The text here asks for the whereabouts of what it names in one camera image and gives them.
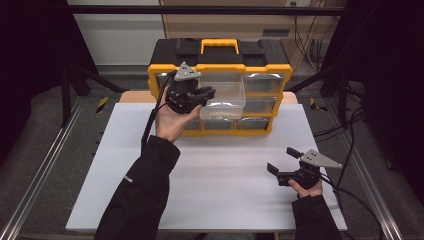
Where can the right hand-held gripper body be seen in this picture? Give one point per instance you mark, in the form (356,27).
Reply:
(306,176)

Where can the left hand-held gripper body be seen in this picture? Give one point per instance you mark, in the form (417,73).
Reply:
(181,96)

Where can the wide clear drawer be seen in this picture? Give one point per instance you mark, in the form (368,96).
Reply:
(221,96)

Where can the yellow black organizer cabinet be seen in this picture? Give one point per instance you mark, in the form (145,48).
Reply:
(220,60)

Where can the person's right hand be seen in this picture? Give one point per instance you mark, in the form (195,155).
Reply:
(311,191)

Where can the person's left hand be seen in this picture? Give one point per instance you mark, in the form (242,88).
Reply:
(170,123)

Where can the rows of clear plastic drawers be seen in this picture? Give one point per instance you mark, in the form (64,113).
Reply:
(263,83)

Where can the beige wooden cabinet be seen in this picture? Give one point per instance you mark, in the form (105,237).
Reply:
(233,25)

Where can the black metal stand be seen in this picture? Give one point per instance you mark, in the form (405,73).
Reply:
(340,80)
(71,80)

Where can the black curtain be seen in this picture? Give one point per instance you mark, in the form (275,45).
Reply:
(393,83)
(30,66)

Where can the aluminium floor rail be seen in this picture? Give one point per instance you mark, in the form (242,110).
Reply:
(370,176)
(43,166)

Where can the black frame bar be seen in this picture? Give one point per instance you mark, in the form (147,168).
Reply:
(200,10)

